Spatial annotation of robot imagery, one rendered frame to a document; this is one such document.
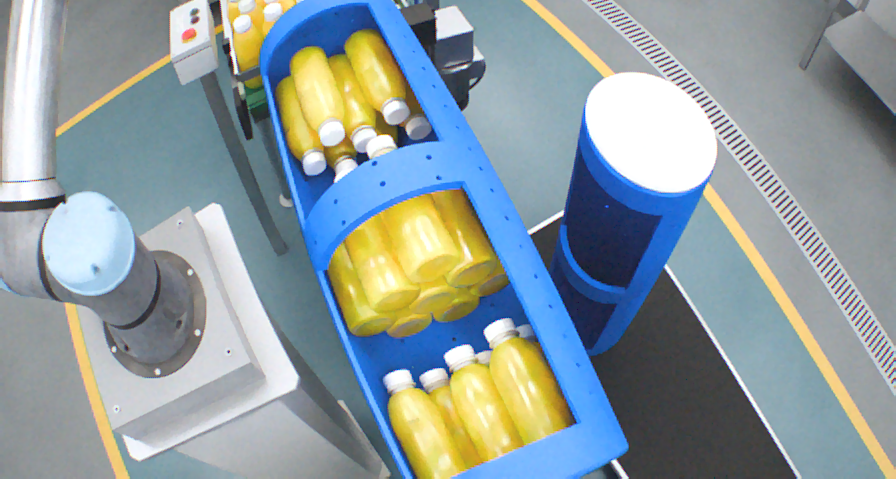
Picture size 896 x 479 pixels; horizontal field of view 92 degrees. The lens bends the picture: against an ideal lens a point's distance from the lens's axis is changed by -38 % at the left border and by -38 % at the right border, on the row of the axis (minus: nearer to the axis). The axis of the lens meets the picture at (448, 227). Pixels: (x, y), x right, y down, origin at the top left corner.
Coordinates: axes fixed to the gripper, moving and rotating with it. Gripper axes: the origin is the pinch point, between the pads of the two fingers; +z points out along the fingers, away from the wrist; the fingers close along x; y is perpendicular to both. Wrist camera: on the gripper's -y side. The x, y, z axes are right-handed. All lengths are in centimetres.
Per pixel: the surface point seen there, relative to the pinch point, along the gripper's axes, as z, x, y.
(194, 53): -4.1, -18.7, 9.3
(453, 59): 47, 24, 13
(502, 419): 2, 11, 100
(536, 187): 129, 21, 16
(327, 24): -0.3, 10.7, 26.2
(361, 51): 1.5, 14.0, 36.2
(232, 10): 1.7, -10.0, -2.8
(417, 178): -9, 16, 70
